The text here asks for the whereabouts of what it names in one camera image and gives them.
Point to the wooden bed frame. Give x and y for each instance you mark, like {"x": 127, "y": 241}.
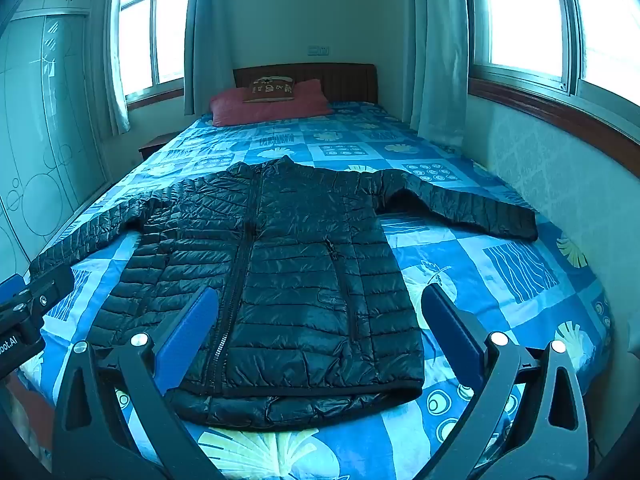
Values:
{"x": 32, "y": 410}

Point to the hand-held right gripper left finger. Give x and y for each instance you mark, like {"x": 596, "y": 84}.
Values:
{"x": 187, "y": 332}

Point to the long wooden window sill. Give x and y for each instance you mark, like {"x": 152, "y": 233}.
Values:
{"x": 550, "y": 115}

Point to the small bedroom window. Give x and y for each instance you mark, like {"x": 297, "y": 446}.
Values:
{"x": 160, "y": 30}

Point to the wooden headboard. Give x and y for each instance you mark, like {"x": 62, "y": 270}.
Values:
{"x": 347, "y": 82}

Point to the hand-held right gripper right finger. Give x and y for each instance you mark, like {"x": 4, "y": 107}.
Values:
{"x": 452, "y": 335}

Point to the large bedroom window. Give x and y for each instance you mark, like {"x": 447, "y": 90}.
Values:
{"x": 530, "y": 15}

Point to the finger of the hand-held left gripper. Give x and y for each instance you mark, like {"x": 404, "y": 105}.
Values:
{"x": 11, "y": 286}
{"x": 52, "y": 285}

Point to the pale curtain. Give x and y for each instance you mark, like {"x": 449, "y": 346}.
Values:
{"x": 437, "y": 50}
{"x": 207, "y": 35}
{"x": 117, "y": 60}

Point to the red pillow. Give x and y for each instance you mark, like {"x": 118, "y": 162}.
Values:
{"x": 310, "y": 104}

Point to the blue patterned bed sheet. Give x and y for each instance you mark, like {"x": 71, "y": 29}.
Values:
{"x": 500, "y": 270}

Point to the black quilted puffer jacket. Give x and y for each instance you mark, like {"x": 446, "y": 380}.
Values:
{"x": 300, "y": 285}

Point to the short wooden window sill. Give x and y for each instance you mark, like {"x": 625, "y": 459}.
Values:
{"x": 155, "y": 97}

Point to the wall socket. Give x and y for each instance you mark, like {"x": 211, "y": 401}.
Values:
{"x": 318, "y": 50}

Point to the wooden nightstand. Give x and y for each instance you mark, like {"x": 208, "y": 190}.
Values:
{"x": 152, "y": 145}

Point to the small brown printed cushion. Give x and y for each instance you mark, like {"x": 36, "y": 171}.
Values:
{"x": 270, "y": 90}

